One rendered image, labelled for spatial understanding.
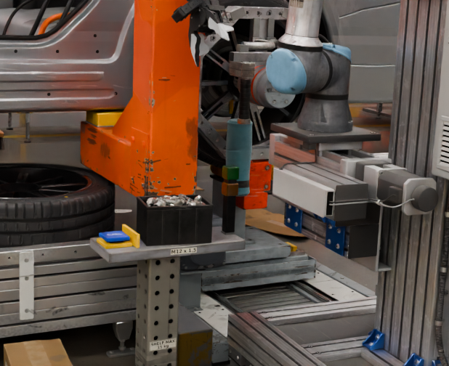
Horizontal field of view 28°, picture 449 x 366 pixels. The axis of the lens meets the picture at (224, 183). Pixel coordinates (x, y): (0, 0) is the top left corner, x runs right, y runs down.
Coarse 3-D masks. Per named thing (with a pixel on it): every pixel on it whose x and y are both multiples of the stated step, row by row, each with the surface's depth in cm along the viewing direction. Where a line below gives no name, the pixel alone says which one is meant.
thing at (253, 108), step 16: (224, 64) 327; (224, 80) 328; (224, 96) 330; (304, 96) 342; (208, 112) 328; (256, 112) 337; (272, 112) 355; (288, 112) 343; (256, 128) 338; (256, 144) 338
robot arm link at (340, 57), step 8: (328, 48) 240; (336, 48) 240; (344, 48) 241; (328, 56) 239; (336, 56) 241; (344, 56) 241; (328, 64) 238; (336, 64) 240; (344, 64) 242; (336, 72) 240; (344, 72) 243; (328, 80) 239; (336, 80) 242; (344, 80) 243; (328, 88) 242; (336, 88) 243; (344, 88) 244
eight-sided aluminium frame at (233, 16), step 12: (228, 12) 313; (240, 12) 313; (252, 12) 316; (264, 12) 318; (276, 12) 320; (228, 24) 313; (204, 36) 314; (216, 36) 311; (204, 120) 316; (204, 132) 317; (216, 132) 319; (216, 144) 320; (252, 156) 328; (264, 156) 330
